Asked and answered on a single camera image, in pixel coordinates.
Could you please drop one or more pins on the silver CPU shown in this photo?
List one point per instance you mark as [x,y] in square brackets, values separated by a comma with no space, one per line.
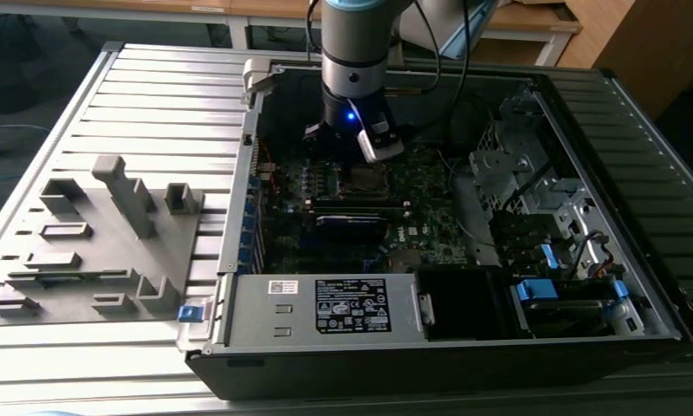
[367,180]

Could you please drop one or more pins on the black RAM slot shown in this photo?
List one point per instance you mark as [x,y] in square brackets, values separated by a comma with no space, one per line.
[329,202]
[357,209]

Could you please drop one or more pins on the grey plastic case latch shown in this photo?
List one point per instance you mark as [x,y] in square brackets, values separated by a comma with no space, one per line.
[257,71]

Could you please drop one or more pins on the black graphics card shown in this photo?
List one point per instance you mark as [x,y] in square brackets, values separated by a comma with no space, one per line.
[349,236]

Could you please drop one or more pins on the green motherboard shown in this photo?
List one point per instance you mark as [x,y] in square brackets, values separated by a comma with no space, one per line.
[433,216]

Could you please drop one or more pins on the silver metal drive cage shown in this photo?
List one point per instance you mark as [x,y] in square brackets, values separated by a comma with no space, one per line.
[496,167]

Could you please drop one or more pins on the blue card retainer strip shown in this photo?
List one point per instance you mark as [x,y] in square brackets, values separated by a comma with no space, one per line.
[249,225]

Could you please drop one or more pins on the brown chipset heatsink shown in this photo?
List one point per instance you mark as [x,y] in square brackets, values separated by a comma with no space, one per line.
[407,258]

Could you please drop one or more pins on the wooden desk with white legs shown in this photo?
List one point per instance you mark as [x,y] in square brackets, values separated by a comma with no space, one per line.
[531,26]
[92,5]

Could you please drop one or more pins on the black plastic fan housing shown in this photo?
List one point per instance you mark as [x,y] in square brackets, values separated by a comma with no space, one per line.
[461,303]

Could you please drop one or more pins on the narrow blue plastic clip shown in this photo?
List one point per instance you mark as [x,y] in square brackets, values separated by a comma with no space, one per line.
[548,255]
[619,290]

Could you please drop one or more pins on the grey power supply unit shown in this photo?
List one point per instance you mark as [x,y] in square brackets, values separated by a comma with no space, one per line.
[253,329]

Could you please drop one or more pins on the grey parts rack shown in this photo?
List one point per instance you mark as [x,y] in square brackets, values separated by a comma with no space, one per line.
[109,260]

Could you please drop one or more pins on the blue plastic case latch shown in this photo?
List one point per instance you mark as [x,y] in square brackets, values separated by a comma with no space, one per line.
[189,314]

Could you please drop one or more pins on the wooden cabinet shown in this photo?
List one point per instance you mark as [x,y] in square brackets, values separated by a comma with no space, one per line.
[652,43]

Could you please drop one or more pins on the black hard disk drive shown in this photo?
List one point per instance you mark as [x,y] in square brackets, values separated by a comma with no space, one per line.
[560,318]

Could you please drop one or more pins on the black and silver PC case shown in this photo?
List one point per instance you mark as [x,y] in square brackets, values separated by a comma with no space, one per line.
[381,377]

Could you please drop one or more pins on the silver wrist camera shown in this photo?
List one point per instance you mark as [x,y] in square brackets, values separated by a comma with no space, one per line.
[384,147]

